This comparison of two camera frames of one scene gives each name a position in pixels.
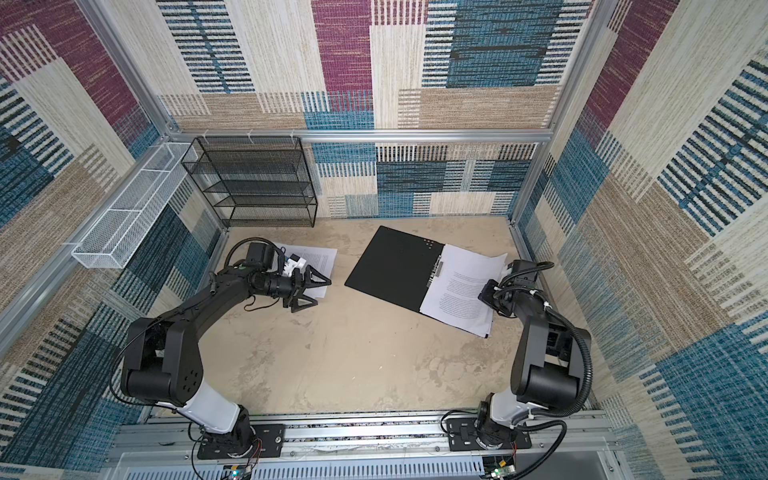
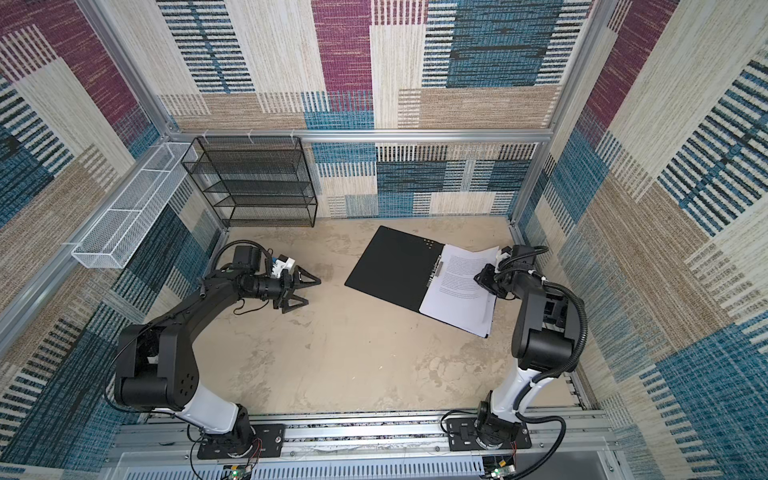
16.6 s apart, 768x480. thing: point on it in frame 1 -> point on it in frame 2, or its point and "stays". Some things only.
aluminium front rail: x=373 y=439 stays
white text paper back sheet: x=300 y=257 -> x=455 y=298
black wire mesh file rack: x=254 y=181 stays
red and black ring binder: x=397 y=267 stays
